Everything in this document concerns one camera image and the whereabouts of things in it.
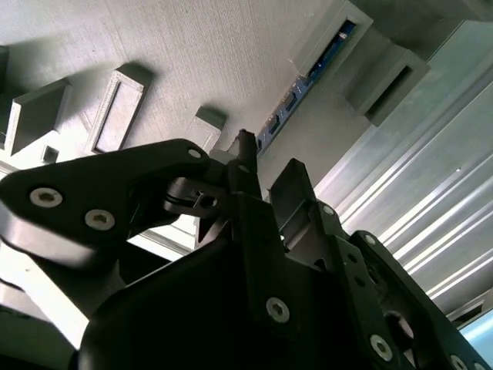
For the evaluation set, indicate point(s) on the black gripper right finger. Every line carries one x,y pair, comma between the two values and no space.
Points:
358,293

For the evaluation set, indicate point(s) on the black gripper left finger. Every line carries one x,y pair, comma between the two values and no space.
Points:
96,185

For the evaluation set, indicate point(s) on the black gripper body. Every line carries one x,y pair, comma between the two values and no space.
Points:
185,316

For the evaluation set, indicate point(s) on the blue RAM stick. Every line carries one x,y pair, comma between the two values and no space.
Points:
291,101

